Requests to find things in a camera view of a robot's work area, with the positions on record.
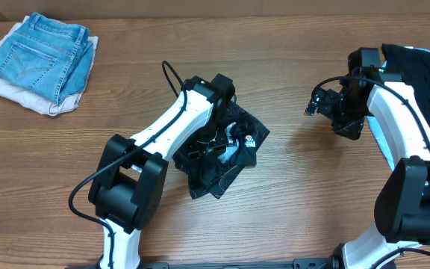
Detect black printed cycling jersey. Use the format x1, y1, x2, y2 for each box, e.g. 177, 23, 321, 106
172, 102, 269, 199

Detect folded white cloth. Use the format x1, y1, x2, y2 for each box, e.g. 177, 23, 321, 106
0, 16, 89, 117

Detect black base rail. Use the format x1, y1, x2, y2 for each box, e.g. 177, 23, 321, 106
137, 256, 343, 269

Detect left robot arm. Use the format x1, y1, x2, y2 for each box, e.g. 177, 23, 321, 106
88, 74, 235, 268

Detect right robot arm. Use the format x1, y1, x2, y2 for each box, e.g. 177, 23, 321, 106
305, 44, 430, 268

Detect light blue t-shirt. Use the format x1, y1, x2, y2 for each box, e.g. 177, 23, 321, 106
366, 46, 430, 171

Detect folded blue denim jeans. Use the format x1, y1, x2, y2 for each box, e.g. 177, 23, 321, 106
0, 12, 95, 105

